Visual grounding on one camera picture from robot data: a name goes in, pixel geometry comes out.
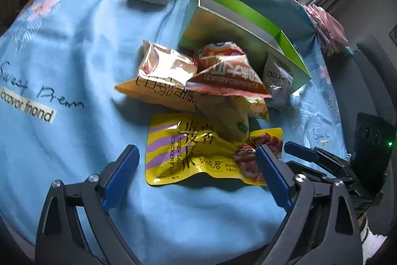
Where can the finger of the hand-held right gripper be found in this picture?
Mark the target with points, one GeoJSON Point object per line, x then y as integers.
{"type": "Point", "coordinates": [311, 169]}
{"type": "Point", "coordinates": [299, 149]}

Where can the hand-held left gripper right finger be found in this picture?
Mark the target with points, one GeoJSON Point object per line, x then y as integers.
{"type": "Point", "coordinates": [273, 175]}

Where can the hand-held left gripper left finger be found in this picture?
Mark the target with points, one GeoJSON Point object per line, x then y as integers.
{"type": "Point", "coordinates": [121, 173]}

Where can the yellow purple striped snack packet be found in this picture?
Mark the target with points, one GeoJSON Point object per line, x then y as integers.
{"type": "Point", "coordinates": [173, 144]}

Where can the small grey snack packet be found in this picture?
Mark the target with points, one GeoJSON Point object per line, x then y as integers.
{"type": "Point", "coordinates": [276, 81]}

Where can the yellow green snack packet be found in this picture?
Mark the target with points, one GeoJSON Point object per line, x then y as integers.
{"type": "Point", "coordinates": [223, 116]}

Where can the large orange snack packet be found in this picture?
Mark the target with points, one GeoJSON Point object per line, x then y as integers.
{"type": "Point", "coordinates": [149, 94]}

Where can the orange red snack packet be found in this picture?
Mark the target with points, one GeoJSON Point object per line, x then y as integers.
{"type": "Point", "coordinates": [229, 78]}

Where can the beige foil snack packet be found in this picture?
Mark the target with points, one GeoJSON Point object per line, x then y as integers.
{"type": "Point", "coordinates": [161, 66]}

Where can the red round-print snack packet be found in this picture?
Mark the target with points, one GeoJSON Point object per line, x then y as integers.
{"type": "Point", "coordinates": [217, 50]}

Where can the green cardboard box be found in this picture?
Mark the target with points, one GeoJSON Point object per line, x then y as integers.
{"type": "Point", "coordinates": [217, 26]}

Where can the grey chair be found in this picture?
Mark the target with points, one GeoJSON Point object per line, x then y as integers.
{"type": "Point", "coordinates": [366, 72]}

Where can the pink cloth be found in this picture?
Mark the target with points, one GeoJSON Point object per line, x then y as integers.
{"type": "Point", "coordinates": [328, 26]}

